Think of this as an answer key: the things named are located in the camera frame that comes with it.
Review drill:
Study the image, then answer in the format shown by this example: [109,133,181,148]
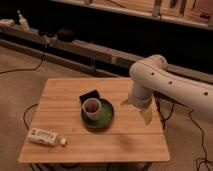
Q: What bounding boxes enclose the green plate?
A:
[81,99,114,128]

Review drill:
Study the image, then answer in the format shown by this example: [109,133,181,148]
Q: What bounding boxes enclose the wooden table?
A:
[18,78,170,163]

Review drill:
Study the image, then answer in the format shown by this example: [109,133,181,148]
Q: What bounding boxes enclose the plastic bottle with label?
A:
[27,128,67,146]

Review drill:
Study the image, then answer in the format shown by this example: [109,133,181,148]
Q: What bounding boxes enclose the black cable under table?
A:
[22,103,40,131]

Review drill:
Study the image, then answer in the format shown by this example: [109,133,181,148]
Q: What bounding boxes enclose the white cup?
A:
[82,98,102,120]

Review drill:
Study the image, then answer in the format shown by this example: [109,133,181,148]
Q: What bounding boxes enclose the white spray bottle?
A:
[17,11,30,31]

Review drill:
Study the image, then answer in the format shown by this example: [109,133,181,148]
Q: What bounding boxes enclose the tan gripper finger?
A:
[120,99,130,106]
[140,104,153,125]

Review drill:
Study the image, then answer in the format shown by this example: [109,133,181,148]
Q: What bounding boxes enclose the black floor cable left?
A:
[0,46,47,76]

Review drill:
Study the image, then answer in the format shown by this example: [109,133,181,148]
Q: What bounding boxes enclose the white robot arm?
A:
[126,55,213,122]

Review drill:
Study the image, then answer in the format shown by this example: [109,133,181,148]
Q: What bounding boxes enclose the dark round object on ledge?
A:
[57,29,75,42]

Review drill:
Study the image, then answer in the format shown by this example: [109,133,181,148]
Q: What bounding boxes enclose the black cable right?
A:
[188,109,213,171]

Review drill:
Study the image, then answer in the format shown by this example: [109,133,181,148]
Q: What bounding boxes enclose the black square object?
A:
[79,90,100,104]

